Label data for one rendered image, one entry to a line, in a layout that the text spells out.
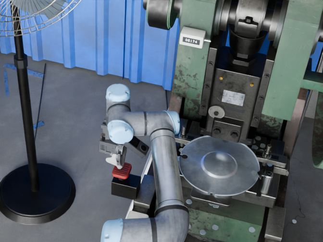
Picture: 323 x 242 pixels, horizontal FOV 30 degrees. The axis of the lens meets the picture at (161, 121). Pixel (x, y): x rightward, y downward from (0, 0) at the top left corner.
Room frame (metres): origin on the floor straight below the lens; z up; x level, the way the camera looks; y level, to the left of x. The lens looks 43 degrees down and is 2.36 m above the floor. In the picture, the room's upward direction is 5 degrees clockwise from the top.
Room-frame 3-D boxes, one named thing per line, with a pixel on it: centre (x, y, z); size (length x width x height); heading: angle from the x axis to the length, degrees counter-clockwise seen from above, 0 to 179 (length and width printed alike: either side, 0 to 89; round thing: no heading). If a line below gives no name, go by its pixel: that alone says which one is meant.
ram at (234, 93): (1.56, -0.24, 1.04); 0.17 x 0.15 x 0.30; 169
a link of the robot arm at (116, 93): (1.43, 0.14, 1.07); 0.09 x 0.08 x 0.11; 10
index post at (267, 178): (1.44, -0.39, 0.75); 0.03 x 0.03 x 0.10; 79
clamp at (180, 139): (1.63, -0.08, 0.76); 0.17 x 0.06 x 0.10; 79
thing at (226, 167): (1.47, -0.22, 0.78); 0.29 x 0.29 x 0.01
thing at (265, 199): (1.60, -0.24, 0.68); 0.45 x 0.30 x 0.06; 79
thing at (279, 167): (1.56, -0.41, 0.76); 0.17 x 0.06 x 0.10; 79
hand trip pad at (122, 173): (1.43, 0.12, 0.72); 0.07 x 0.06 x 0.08; 169
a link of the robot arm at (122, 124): (1.34, 0.11, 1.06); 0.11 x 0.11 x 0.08; 10
